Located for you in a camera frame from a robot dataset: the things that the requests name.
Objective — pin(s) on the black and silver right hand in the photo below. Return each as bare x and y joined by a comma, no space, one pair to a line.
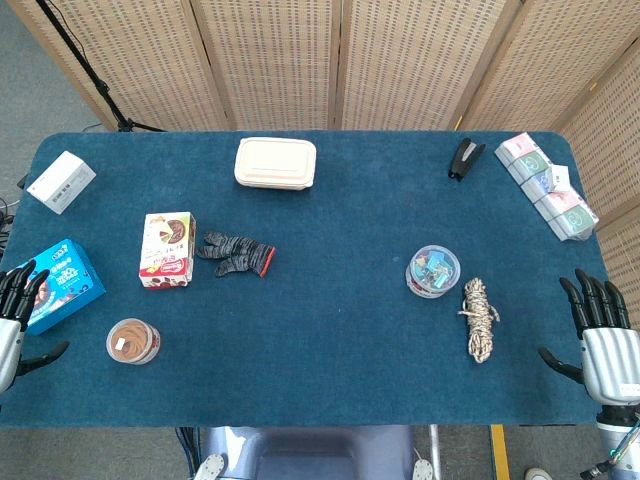
610,355

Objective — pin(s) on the black and silver left hand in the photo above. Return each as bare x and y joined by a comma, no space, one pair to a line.
9,332

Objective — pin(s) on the grey and white knit glove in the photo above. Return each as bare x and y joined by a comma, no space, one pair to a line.
237,252

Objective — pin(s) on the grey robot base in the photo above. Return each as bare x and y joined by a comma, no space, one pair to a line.
310,450

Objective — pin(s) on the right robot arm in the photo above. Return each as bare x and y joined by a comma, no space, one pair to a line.
617,432

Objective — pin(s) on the blue cookie box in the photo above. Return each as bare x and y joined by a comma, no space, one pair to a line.
67,285

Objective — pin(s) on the clear tub of rubber bands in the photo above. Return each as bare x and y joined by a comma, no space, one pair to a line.
132,342

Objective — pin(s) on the white shoe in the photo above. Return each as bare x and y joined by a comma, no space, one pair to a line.
539,474

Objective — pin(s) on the white cardboard box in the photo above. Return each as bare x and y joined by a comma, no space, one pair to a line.
60,182

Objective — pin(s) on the red and white cookie box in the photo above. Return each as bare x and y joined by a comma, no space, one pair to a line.
167,250

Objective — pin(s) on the small white paper tag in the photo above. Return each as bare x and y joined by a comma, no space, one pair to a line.
560,178

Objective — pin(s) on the wrapped pack of tissue packets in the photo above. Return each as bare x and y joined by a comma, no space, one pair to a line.
537,175

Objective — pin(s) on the clear tub of binder clips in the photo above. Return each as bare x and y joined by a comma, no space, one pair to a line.
434,272

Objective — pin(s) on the grey metal pole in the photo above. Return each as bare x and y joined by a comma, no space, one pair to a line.
436,450

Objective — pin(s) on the black stapler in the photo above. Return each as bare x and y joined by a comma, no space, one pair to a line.
464,159

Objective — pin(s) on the black tripod stand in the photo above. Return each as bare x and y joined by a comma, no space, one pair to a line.
102,90

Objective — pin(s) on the blue table cloth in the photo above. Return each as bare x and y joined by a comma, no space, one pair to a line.
325,325

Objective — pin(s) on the cream plastic lunch box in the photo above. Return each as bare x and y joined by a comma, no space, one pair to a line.
275,162

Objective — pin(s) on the woven rattan folding screen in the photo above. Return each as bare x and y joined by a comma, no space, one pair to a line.
280,60

